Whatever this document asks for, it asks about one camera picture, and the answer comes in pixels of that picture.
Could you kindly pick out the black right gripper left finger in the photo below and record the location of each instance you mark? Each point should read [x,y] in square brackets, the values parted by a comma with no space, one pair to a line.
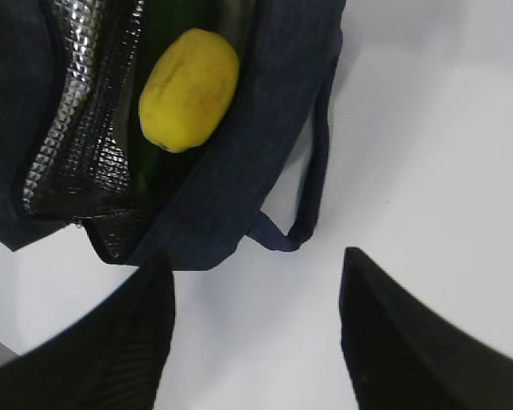
[112,358]

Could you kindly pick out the green cucumber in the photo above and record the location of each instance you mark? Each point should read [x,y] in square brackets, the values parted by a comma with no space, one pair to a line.
[154,170]

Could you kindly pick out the yellow lemon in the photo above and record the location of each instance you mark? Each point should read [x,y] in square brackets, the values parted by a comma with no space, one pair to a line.
[189,91]

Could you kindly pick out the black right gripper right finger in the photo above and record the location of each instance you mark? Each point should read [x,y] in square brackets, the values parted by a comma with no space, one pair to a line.
[402,355]

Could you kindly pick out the navy blue lunch bag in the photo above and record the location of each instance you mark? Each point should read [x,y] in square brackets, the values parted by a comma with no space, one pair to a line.
[66,82]

